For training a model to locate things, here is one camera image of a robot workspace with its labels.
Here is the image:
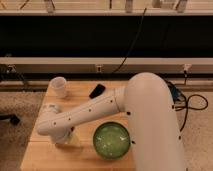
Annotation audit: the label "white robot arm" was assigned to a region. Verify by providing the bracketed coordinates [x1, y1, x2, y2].
[36, 72, 187, 171]

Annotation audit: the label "green bowl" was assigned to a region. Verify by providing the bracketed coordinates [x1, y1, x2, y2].
[93, 122, 130, 160]

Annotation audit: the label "white plastic cup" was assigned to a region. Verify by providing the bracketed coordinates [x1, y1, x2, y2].
[50, 77, 68, 98]

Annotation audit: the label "black smartphone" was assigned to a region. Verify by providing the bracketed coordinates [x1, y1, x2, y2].
[89, 84, 106, 99]

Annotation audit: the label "black chair base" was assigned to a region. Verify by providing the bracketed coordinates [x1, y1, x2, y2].
[0, 114, 20, 125]

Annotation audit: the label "grey metal rail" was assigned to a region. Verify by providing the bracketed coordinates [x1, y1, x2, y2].
[0, 57, 213, 74]

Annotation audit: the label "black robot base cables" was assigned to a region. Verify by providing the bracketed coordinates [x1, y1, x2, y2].
[164, 79, 209, 133]

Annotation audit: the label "black hanging cable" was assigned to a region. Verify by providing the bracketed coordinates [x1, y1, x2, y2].
[112, 7, 148, 74]

